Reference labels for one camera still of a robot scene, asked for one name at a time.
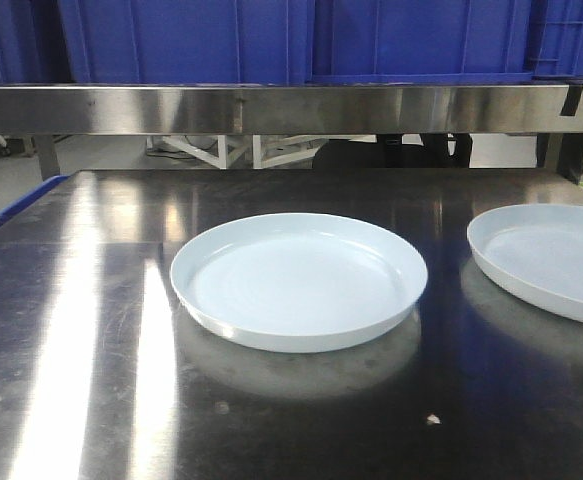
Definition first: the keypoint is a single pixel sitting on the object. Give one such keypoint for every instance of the pale blue plate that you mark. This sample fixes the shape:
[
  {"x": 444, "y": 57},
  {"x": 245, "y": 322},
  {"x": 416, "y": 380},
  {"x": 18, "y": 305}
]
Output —
[
  {"x": 298, "y": 282},
  {"x": 534, "y": 252}
]

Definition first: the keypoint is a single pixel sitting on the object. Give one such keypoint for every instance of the steel shelf leg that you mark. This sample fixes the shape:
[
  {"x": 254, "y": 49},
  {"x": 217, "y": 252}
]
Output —
[{"x": 47, "y": 156}]

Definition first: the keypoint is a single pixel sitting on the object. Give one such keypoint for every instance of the blue crate upper middle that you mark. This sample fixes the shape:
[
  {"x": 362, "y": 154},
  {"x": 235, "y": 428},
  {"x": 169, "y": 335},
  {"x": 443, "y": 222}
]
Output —
[{"x": 423, "y": 42}]

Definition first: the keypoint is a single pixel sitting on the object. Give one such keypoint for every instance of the blue crate upper left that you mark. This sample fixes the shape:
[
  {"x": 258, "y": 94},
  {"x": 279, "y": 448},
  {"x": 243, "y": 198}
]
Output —
[{"x": 189, "y": 42}]

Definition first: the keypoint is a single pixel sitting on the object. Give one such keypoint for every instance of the blue bin left of table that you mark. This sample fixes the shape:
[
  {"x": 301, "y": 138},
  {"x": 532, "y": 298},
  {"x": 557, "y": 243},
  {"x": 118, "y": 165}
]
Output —
[{"x": 26, "y": 200}]

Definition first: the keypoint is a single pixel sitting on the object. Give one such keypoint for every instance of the black tape strip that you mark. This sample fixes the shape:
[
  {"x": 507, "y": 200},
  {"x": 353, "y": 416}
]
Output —
[{"x": 572, "y": 100}]

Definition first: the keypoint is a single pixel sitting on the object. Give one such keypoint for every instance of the blue crate far left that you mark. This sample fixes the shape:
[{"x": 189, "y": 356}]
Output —
[{"x": 32, "y": 44}]

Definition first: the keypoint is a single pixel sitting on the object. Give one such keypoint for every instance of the blue crate with label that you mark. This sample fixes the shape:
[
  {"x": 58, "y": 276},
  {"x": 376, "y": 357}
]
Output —
[{"x": 555, "y": 40}]

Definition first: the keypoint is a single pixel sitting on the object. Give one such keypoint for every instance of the white metal frame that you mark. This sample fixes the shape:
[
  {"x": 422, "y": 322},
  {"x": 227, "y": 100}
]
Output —
[{"x": 260, "y": 151}]

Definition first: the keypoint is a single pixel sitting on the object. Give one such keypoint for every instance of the stainless steel shelf rail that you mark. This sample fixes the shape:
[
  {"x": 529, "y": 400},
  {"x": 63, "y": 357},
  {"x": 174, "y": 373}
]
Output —
[{"x": 270, "y": 110}]

